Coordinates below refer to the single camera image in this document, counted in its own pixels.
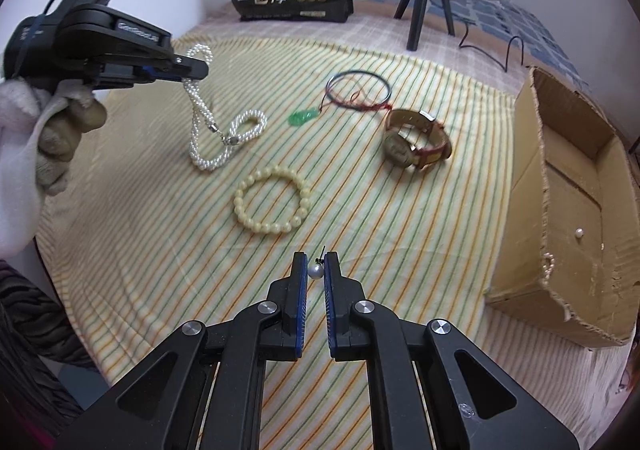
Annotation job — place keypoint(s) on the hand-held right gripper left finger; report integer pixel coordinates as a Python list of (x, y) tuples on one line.
[(299, 302)]

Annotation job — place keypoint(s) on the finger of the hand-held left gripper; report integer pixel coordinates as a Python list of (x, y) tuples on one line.
[(192, 68), (120, 72)]

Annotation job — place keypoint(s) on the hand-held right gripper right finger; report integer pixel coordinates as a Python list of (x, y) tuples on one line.
[(330, 302)]

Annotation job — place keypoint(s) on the dark thin bangle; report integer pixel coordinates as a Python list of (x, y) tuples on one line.
[(358, 72)]

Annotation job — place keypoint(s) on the cardboard box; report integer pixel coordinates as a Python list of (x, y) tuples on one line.
[(525, 230)]

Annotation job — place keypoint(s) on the person's left hand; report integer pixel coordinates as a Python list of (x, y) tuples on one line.
[(62, 139)]

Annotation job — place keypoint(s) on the dark knitted clothing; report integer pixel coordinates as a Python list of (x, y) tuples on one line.
[(35, 355)]

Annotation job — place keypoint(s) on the blue patterned bed sheet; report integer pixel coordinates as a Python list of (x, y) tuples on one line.
[(495, 19)]

